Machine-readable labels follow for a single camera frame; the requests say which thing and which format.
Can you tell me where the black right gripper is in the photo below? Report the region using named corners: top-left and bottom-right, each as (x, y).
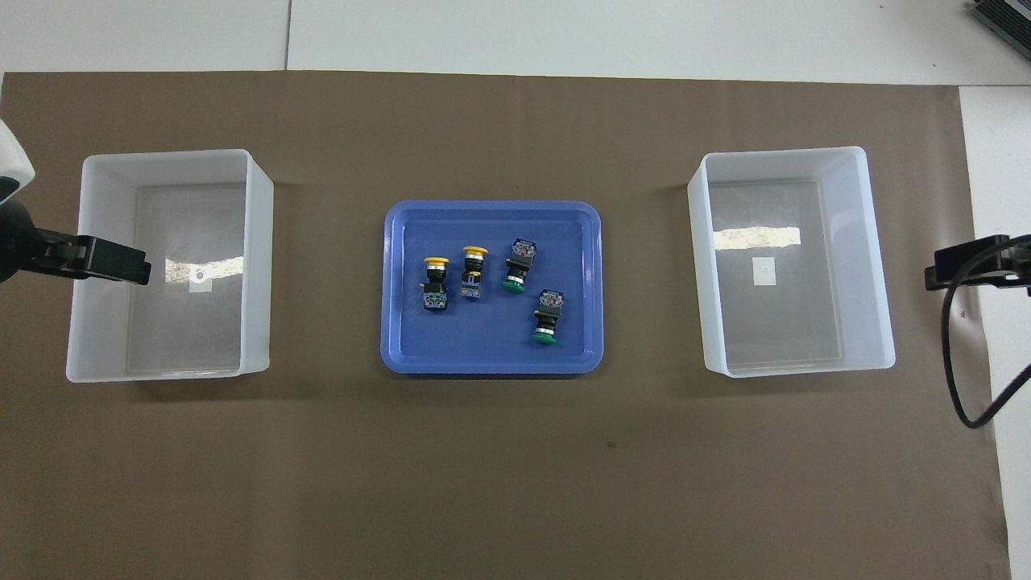
top-left (925, 234), bottom-right (1031, 291)

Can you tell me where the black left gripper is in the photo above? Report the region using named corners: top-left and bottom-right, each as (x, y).
top-left (0, 197), bottom-right (151, 285)

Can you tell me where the yellow mushroom push button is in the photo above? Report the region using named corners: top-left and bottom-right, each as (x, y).
top-left (420, 255), bottom-right (450, 313)
top-left (461, 246), bottom-right (490, 301)

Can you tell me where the green mushroom push button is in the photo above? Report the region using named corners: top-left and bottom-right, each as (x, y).
top-left (532, 288), bottom-right (565, 347)
top-left (500, 238), bottom-right (538, 295)

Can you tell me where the translucent white plastic box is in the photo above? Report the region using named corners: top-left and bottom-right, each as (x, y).
top-left (66, 149), bottom-right (275, 383)
top-left (687, 146), bottom-right (896, 378)

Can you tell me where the dark grey ribbed device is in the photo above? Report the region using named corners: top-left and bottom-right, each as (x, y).
top-left (969, 0), bottom-right (1031, 39)

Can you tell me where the blue plastic tray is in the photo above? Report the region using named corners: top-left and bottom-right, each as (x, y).
top-left (380, 200), bottom-right (604, 375)

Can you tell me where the brown paper table mat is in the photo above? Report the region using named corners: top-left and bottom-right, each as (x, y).
top-left (0, 71), bottom-right (1012, 580)

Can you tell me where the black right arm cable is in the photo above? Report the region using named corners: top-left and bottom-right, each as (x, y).
top-left (941, 238), bottom-right (1031, 429)

